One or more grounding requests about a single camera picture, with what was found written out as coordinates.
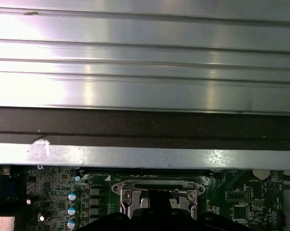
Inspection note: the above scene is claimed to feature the wire locking lever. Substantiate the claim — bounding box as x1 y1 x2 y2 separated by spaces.
122 182 185 196

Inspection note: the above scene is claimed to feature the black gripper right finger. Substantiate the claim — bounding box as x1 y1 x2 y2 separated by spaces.
161 190 251 231

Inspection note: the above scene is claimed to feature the CPU socket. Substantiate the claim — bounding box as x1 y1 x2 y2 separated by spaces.
110 179 206 231

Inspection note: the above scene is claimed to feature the silver coin battery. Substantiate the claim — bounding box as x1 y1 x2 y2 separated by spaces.
252 169 270 180

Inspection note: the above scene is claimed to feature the black PC case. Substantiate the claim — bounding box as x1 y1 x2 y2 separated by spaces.
0 105 290 175

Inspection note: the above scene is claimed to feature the green motherboard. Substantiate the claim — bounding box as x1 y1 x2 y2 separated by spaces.
0 165 287 231

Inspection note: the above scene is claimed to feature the metal socket cover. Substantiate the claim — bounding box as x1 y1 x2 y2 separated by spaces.
120 189 200 221

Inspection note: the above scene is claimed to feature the silver rear port block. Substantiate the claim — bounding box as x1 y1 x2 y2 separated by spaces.
0 216 16 231

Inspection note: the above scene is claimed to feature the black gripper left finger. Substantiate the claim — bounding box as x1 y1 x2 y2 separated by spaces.
76 190 162 231

